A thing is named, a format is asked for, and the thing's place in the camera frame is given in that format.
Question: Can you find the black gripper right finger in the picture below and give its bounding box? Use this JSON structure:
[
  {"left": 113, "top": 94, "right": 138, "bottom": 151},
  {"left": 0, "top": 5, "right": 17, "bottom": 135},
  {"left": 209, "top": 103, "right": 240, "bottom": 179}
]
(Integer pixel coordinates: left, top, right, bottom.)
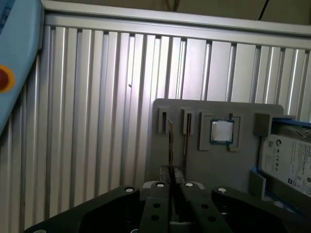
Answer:
[{"left": 172, "top": 166, "right": 311, "bottom": 233}]

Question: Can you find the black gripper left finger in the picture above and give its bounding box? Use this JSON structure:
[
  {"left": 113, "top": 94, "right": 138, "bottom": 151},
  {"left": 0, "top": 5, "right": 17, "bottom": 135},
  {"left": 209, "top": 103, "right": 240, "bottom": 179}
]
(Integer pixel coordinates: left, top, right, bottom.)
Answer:
[{"left": 24, "top": 165, "right": 173, "bottom": 233}]

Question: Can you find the grey parts rack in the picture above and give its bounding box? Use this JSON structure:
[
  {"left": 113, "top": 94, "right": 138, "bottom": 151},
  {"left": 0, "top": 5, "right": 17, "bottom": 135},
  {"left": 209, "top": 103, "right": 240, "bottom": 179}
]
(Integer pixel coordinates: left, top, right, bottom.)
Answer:
[{"left": 143, "top": 98, "right": 285, "bottom": 202}]

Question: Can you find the silver CPU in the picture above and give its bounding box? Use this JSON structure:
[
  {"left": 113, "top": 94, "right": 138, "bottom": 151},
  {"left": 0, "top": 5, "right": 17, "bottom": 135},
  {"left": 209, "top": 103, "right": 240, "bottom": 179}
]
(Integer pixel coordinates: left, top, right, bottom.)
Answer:
[{"left": 210, "top": 118, "right": 235, "bottom": 144}]

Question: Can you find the hard disk in blue carrier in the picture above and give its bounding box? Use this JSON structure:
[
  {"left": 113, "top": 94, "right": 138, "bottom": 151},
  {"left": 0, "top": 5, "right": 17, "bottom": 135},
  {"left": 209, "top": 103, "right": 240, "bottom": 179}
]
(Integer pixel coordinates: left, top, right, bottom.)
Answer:
[{"left": 249, "top": 114, "right": 311, "bottom": 214}]

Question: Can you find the pale blue teach pendant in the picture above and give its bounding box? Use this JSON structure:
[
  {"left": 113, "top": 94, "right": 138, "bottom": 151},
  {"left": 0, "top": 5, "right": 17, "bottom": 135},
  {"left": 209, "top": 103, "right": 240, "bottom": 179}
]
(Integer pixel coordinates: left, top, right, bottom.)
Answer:
[{"left": 0, "top": 0, "right": 46, "bottom": 146}]

